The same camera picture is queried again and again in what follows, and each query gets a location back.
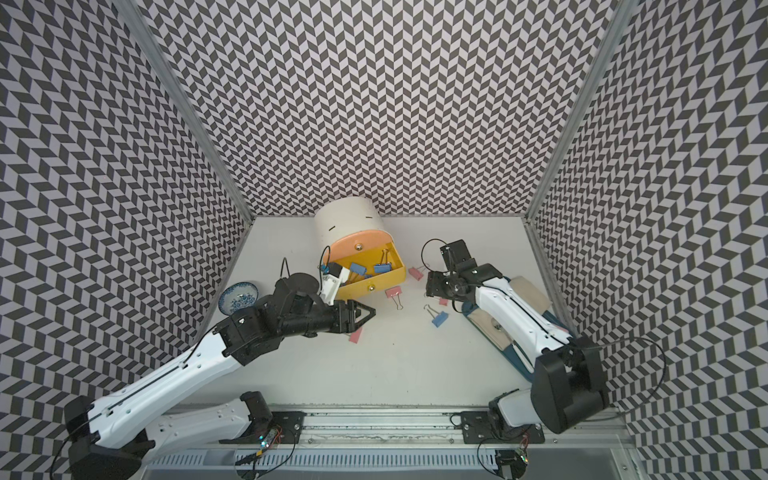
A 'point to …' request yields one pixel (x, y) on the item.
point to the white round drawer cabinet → (341, 216)
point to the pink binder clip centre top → (394, 291)
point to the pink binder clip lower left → (355, 336)
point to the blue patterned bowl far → (237, 296)
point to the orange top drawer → (357, 241)
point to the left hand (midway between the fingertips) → (367, 318)
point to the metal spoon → (496, 325)
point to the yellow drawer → (358, 284)
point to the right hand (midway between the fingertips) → (437, 293)
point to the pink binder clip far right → (415, 273)
